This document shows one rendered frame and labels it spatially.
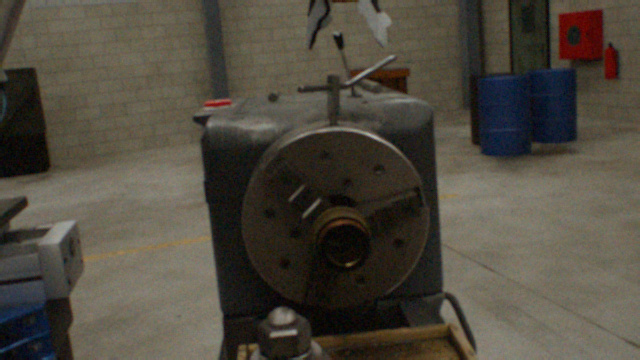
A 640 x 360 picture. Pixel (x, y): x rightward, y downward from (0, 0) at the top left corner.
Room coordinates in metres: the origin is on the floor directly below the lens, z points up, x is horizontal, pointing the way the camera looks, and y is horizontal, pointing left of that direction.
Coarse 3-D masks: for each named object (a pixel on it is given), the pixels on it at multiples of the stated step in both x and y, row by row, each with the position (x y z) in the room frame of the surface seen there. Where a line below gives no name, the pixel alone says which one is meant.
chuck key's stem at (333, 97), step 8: (328, 80) 1.06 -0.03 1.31; (336, 80) 1.06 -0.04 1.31; (336, 88) 1.06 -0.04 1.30; (328, 96) 1.06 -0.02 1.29; (336, 96) 1.06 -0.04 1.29; (328, 104) 1.06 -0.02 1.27; (336, 104) 1.06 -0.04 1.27; (328, 112) 1.06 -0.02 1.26; (336, 112) 1.06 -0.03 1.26; (336, 120) 1.06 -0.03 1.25
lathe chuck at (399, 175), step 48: (288, 144) 1.02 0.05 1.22; (336, 144) 1.02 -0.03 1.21; (384, 144) 1.02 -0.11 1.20; (336, 192) 1.02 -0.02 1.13; (384, 192) 1.02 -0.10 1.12; (288, 240) 1.02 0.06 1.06; (384, 240) 1.02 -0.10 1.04; (288, 288) 1.02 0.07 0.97; (336, 288) 1.02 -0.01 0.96; (384, 288) 1.02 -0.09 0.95
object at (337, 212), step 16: (336, 208) 0.93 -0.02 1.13; (320, 224) 0.91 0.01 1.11; (336, 224) 0.88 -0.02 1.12; (352, 224) 0.88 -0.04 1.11; (368, 224) 0.94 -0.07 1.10; (320, 240) 0.88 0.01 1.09; (352, 240) 0.96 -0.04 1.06; (368, 240) 0.88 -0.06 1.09; (320, 256) 0.90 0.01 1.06; (336, 256) 0.93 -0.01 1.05; (352, 256) 0.92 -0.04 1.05; (368, 256) 0.88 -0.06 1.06
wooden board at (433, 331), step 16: (336, 336) 0.96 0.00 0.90; (352, 336) 0.95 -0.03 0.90; (368, 336) 0.95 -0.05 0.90; (384, 336) 0.95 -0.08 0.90; (400, 336) 0.95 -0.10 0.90; (416, 336) 0.95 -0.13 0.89; (432, 336) 0.96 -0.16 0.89; (448, 336) 0.95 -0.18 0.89; (464, 336) 0.92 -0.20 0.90; (240, 352) 0.93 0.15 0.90; (336, 352) 0.94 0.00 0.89; (352, 352) 0.93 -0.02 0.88; (368, 352) 0.93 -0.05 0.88; (416, 352) 0.92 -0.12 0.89; (432, 352) 0.91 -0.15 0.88; (448, 352) 0.91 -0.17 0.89; (464, 352) 0.87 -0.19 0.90
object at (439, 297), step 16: (368, 304) 1.18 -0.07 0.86; (384, 304) 1.18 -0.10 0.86; (432, 304) 1.18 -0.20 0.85; (224, 320) 1.18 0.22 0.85; (240, 320) 1.18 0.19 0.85; (256, 320) 1.18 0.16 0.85; (320, 320) 1.17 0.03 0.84; (336, 320) 1.17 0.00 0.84; (352, 320) 1.17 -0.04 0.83; (224, 336) 1.18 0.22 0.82; (240, 336) 1.18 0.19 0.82
